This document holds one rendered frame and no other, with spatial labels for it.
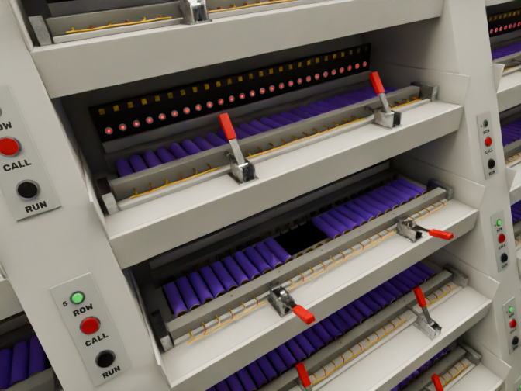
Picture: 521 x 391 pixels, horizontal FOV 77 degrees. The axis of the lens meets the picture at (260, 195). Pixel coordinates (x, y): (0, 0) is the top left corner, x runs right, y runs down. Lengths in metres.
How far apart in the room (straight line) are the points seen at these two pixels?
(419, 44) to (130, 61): 0.52
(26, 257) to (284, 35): 0.39
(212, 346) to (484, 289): 0.57
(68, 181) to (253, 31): 0.28
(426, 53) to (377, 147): 0.24
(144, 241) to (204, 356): 0.17
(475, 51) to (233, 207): 0.52
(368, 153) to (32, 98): 0.43
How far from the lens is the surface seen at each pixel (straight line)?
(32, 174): 0.39
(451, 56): 0.70
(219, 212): 0.42
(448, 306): 0.80
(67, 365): 0.44
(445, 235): 0.59
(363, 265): 0.57
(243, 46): 0.45
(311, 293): 0.52
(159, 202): 0.43
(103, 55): 0.41
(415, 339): 0.73
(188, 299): 0.52
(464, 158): 0.72
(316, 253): 0.55
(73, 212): 0.39
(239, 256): 0.56
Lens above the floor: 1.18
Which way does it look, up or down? 12 degrees down
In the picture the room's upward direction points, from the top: 17 degrees counter-clockwise
